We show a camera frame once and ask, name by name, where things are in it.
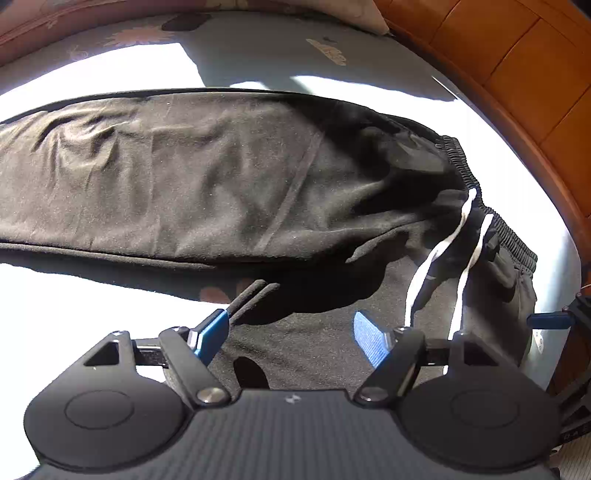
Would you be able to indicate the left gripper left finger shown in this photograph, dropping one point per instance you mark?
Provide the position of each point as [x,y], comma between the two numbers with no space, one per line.
[206,339]

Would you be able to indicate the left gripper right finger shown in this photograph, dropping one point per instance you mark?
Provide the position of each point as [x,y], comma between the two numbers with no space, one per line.
[375,344]

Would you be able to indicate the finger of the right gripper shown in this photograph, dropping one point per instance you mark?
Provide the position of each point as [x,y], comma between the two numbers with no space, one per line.
[561,320]

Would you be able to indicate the black track pants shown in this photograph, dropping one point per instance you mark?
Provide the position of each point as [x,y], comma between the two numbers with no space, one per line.
[295,210]

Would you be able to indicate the blue floral bed sheet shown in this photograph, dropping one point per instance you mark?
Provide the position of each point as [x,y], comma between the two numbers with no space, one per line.
[97,379]

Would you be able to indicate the wooden headboard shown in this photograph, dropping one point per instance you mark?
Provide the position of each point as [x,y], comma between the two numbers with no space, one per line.
[527,65]

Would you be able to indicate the beige floral pillow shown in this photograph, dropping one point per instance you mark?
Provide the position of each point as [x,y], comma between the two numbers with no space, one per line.
[363,14]

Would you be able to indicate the pink floral quilt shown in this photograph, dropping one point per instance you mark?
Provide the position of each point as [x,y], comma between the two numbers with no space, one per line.
[28,25]

